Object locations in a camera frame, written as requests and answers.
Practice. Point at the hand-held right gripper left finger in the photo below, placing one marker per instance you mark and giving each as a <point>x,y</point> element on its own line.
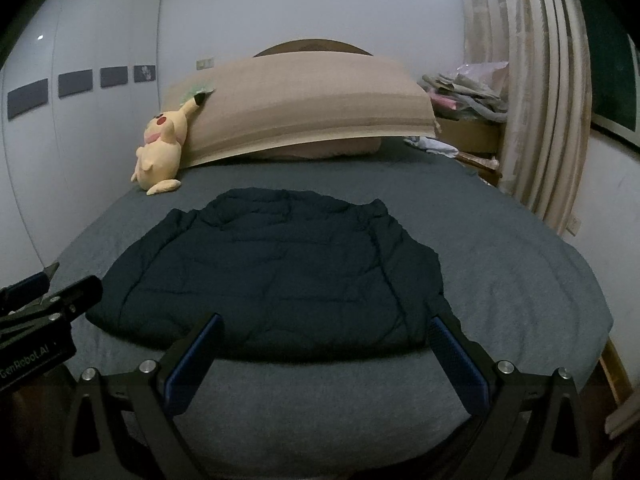
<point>192,360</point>

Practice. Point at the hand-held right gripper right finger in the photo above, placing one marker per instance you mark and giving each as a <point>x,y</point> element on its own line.
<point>457,365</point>

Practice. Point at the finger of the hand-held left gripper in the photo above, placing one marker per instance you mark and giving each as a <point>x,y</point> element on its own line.
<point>27,285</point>
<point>80,291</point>

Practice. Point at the dark navy puffer jacket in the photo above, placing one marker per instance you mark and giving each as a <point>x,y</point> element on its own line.
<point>280,270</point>

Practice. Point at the yellow plush toy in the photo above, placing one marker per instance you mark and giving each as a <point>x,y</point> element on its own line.
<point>157,157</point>

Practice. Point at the wooden nightstand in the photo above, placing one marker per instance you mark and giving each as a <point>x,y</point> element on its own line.
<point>482,167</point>

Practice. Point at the white crumpled cloth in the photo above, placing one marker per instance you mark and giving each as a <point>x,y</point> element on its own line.
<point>432,146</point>

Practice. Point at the brown cardboard box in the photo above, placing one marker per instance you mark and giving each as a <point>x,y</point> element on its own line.
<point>470,135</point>

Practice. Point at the green paper sheet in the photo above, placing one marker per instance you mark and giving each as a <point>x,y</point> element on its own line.
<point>197,91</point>

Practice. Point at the pale pillow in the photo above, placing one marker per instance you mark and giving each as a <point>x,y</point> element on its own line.
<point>325,150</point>

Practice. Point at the beige curtain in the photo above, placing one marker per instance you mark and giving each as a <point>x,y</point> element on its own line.
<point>540,110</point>

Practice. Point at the beige bed cover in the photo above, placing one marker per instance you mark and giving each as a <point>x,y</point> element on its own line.
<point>310,95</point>

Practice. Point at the brown wooden headboard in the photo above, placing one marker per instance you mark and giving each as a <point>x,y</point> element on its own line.
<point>312,46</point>

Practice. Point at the wooden bed frame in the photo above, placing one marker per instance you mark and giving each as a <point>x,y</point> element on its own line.
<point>616,375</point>

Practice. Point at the white wall socket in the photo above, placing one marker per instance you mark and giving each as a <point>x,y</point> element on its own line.
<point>575,225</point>

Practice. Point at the plain dark wall panel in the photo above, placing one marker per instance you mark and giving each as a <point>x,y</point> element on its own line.
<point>27,99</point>
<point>114,77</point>
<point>75,84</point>

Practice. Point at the dark wall panel with print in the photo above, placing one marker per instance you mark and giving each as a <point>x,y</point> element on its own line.
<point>145,74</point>

